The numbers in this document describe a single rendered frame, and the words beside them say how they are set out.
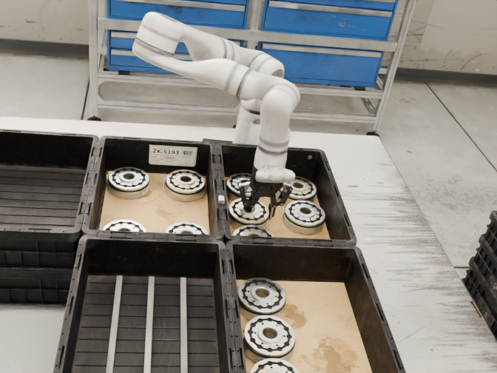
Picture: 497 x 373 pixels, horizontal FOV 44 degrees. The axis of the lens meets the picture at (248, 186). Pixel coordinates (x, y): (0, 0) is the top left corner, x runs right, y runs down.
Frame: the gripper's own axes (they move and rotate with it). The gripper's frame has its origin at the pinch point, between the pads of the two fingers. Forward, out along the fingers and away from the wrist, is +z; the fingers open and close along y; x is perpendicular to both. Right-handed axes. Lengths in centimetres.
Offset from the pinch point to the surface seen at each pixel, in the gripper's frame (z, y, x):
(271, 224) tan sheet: 2.4, -2.8, 2.0
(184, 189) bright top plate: -0.4, 18.4, -8.8
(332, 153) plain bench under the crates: 15, -38, -53
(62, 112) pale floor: 85, 65, -202
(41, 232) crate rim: -7, 50, 16
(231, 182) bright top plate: -0.5, 5.6, -12.3
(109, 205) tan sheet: 2.4, 37.1, -6.0
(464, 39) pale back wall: 50, -210, -266
